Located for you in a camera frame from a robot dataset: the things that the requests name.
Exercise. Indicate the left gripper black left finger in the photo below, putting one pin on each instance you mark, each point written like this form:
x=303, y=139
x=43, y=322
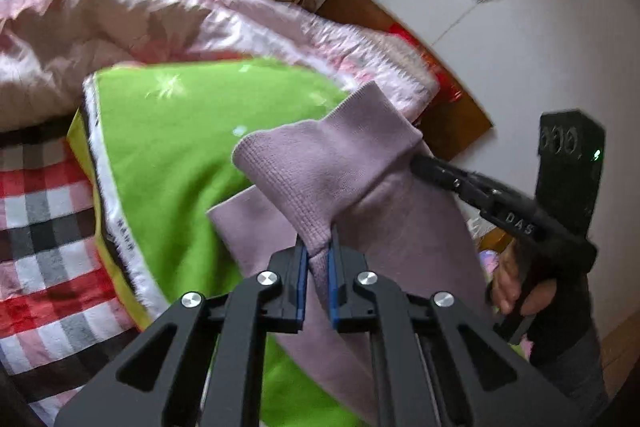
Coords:
x=201, y=362

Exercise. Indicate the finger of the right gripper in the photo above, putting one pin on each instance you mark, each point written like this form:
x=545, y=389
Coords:
x=468, y=186

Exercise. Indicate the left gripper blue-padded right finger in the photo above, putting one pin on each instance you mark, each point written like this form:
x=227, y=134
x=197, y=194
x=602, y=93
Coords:
x=434, y=362

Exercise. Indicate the lilac fleece pants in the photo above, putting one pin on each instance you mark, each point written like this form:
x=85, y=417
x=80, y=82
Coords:
x=347, y=175

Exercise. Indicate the person's right hand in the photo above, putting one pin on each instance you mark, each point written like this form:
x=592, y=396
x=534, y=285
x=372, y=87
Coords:
x=506, y=285

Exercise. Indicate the left wooden headboard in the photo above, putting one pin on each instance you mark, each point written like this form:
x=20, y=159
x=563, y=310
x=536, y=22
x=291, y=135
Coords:
x=448, y=130

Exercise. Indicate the red embroidered pillow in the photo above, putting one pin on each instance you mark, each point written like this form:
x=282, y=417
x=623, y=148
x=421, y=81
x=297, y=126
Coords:
x=448, y=90

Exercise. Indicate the red plaid bed sheet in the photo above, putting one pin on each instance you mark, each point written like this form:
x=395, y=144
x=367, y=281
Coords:
x=61, y=320

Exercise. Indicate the green cartoon blanket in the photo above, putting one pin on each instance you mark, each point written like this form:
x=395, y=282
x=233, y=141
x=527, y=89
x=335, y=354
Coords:
x=157, y=141

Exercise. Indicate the pink satin quilt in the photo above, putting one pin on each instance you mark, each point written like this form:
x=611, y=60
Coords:
x=49, y=47

